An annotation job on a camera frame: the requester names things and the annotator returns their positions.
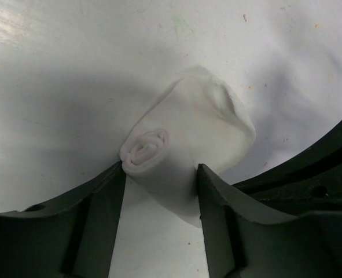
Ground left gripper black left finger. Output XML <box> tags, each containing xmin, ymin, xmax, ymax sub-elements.
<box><xmin>0</xmin><ymin>163</ymin><xmax>126</xmax><ymax>277</ymax></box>

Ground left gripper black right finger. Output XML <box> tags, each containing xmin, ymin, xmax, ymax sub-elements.
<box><xmin>197</xmin><ymin>164</ymin><xmax>342</xmax><ymax>277</ymax></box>

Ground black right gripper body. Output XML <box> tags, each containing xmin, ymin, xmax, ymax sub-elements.
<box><xmin>235</xmin><ymin>120</ymin><xmax>342</xmax><ymax>215</ymax></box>

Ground white sock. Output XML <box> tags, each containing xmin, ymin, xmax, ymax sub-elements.
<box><xmin>119</xmin><ymin>67</ymin><xmax>256</xmax><ymax>228</ymax></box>

